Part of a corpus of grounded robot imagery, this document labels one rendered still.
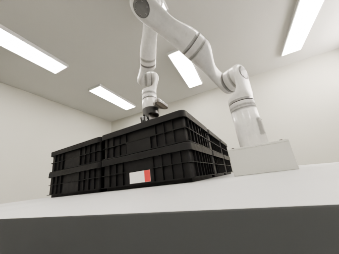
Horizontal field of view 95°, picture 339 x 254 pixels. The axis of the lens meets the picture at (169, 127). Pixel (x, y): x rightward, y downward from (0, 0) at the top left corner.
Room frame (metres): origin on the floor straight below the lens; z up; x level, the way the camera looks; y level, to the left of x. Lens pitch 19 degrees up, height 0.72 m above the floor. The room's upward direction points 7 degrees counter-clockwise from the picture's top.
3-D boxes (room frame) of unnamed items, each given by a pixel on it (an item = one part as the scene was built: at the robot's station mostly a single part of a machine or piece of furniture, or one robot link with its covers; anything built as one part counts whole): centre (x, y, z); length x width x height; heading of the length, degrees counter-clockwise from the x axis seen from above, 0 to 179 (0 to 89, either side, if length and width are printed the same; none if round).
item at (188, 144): (0.69, 0.06, 0.76); 0.40 x 0.30 x 0.12; 64
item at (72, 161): (0.87, 0.42, 0.87); 0.40 x 0.30 x 0.11; 64
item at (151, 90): (0.66, 0.07, 1.16); 0.09 x 0.07 x 0.15; 101
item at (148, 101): (0.65, 0.06, 1.06); 0.11 x 0.09 x 0.06; 65
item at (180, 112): (0.69, 0.06, 0.92); 0.40 x 0.30 x 0.02; 64
